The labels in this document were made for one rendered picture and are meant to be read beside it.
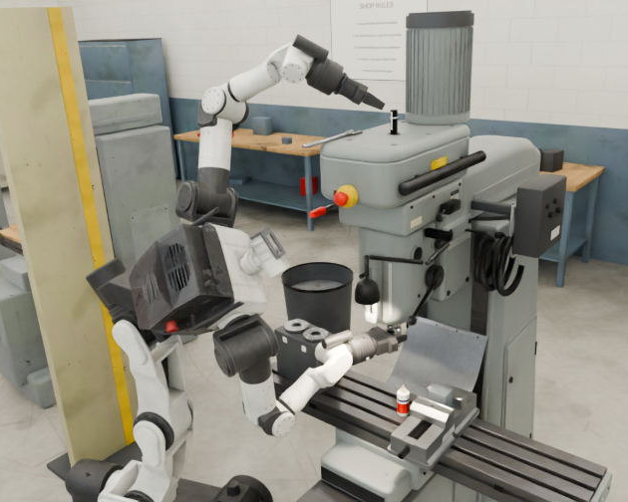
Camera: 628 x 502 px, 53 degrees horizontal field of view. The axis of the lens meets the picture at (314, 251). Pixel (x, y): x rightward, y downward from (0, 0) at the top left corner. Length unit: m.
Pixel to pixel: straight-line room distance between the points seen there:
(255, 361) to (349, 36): 5.75
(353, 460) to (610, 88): 4.47
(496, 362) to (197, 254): 1.25
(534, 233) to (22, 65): 2.16
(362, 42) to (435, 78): 5.10
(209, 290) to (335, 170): 0.46
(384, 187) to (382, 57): 5.29
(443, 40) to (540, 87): 4.25
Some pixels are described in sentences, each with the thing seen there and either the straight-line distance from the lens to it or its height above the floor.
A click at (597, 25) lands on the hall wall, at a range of 5.98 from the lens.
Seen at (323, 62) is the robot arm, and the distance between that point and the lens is 1.74.
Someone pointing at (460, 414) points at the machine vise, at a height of 1.02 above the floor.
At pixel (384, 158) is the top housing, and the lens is 1.62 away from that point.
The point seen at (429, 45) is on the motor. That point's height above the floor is 2.12.
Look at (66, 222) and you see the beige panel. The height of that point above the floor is 1.36.
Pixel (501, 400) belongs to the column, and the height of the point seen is 0.83.
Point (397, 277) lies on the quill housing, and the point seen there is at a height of 1.49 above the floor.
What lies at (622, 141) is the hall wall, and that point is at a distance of 5.99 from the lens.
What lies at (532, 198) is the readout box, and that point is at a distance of 1.92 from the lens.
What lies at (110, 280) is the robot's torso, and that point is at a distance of 1.94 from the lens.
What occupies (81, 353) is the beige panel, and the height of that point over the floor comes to 0.69.
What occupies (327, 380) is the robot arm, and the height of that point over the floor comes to 1.21.
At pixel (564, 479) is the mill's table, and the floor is 0.94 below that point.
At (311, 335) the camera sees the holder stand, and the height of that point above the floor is 1.16.
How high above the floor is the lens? 2.22
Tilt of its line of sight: 21 degrees down
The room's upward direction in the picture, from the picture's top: 3 degrees counter-clockwise
